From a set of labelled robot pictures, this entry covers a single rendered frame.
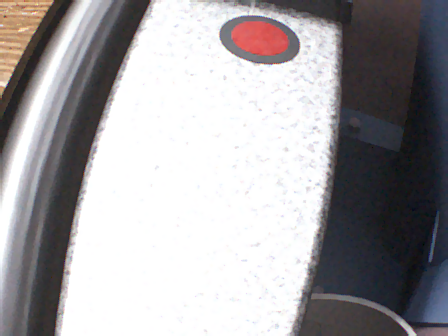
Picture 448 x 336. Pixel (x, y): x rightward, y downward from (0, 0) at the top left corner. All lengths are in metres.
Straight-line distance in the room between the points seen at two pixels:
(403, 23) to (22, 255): 1.64
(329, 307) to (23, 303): 0.72
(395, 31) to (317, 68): 1.49
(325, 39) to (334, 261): 1.09
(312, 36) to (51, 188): 0.13
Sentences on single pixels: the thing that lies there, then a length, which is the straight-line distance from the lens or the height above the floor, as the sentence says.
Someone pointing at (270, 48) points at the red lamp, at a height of 0.92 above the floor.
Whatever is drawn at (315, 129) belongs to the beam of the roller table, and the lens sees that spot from 0.43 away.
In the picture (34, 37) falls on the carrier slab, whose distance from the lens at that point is 0.44.
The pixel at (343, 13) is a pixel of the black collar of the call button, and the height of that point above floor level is 0.92.
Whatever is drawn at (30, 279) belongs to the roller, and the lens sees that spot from 0.38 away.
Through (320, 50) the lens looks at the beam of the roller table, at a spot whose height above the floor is 0.92.
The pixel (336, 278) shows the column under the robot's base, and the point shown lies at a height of 0.01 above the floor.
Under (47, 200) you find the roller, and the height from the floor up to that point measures 0.91.
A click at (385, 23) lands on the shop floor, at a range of 1.95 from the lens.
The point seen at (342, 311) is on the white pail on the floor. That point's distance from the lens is 1.08.
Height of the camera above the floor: 1.22
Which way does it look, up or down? 49 degrees down
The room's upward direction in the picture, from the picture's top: 9 degrees clockwise
